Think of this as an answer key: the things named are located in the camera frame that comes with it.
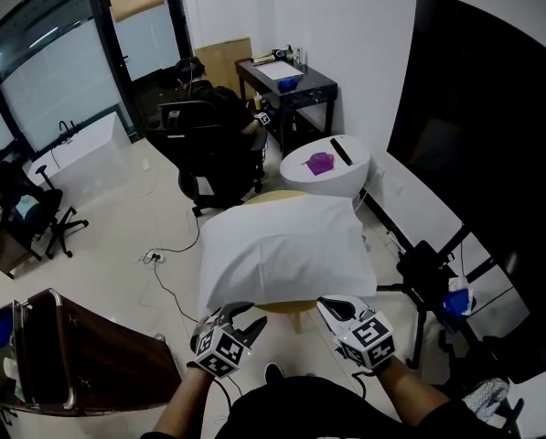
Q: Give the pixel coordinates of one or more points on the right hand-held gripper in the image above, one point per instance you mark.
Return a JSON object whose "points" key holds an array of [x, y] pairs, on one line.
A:
{"points": [[368, 341]]}

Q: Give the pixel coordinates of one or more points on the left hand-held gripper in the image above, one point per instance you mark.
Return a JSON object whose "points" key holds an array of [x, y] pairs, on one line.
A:
{"points": [[220, 350]]}

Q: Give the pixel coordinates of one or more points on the white pillow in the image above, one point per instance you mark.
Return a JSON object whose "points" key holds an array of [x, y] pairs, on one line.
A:
{"points": [[281, 249]]}

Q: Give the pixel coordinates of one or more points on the person's left forearm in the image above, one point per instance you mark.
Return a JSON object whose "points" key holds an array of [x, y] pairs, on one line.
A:
{"points": [[185, 405]]}

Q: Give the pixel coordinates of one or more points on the person's right forearm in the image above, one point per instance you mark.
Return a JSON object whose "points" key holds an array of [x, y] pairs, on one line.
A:
{"points": [[414, 391]]}

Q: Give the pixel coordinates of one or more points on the purple cloth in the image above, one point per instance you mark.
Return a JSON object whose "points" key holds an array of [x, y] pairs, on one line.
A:
{"points": [[320, 163]]}

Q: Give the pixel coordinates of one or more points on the white patterned cloth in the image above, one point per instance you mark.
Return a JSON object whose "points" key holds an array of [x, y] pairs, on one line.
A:
{"points": [[485, 398]]}

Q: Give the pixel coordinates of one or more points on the blue cloth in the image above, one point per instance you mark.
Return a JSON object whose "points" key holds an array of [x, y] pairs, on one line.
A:
{"points": [[288, 84]]}

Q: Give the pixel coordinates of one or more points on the person's left hand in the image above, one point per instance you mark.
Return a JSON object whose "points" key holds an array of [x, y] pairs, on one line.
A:
{"points": [[201, 326]]}

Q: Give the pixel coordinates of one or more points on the person's black shoe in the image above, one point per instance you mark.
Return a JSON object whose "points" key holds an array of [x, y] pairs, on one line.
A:
{"points": [[274, 373]]}

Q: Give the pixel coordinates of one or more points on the black tripod stand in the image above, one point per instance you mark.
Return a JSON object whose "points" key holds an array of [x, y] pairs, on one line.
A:
{"points": [[423, 272]]}

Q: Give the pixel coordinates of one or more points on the person's black clothing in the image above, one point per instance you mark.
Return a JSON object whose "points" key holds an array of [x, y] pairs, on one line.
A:
{"points": [[327, 410]]}

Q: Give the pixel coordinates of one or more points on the white power strip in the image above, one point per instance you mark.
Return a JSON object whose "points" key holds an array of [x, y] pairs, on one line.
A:
{"points": [[154, 258]]}

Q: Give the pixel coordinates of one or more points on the blue and white bag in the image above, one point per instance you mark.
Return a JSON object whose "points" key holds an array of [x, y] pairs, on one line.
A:
{"points": [[459, 297]]}

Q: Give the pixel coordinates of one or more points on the white round table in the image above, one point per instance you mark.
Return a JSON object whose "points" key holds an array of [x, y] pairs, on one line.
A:
{"points": [[327, 178]]}

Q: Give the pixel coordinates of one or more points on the black remote bar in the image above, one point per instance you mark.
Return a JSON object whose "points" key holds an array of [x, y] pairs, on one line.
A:
{"points": [[340, 151]]}

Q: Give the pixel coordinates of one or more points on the black office chair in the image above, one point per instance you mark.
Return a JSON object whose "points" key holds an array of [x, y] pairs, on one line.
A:
{"points": [[208, 163], [30, 208]]}

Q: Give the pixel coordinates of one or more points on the black desk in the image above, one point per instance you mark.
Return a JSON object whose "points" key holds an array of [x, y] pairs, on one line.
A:
{"points": [[300, 99]]}

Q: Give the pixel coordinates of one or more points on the large black screen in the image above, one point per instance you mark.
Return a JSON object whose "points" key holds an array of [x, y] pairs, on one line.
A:
{"points": [[492, 153]]}

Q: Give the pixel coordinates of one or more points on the yellow bottle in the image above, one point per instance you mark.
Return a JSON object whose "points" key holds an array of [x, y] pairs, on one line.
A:
{"points": [[257, 101]]}

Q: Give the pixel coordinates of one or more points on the white bathtub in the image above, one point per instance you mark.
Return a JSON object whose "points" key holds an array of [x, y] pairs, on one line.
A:
{"points": [[85, 153]]}

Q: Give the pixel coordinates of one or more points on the white paper sheet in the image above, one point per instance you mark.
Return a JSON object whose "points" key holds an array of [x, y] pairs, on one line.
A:
{"points": [[278, 71]]}

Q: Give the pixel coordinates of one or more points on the wooden desk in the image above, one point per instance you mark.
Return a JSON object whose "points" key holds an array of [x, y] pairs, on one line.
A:
{"points": [[3, 249]]}

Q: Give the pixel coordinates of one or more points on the cardboard sheet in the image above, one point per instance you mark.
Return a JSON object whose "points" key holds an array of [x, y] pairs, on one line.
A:
{"points": [[220, 64]]}

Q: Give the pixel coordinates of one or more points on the black faucet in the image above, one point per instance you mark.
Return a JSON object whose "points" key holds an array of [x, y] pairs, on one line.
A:
{"points": [[67, 131]]}

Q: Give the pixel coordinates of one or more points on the dark pump bottle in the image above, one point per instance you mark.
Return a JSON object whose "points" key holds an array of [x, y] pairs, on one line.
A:
{"points": [[290, 53]]}

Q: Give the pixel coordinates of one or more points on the black mug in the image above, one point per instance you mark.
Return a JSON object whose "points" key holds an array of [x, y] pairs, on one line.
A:
{"points": [[280, 54]]}

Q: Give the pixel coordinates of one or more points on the brown cabinet with metal frame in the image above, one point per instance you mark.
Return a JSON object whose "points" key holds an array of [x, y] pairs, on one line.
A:
{"points": [[108, 359]]}

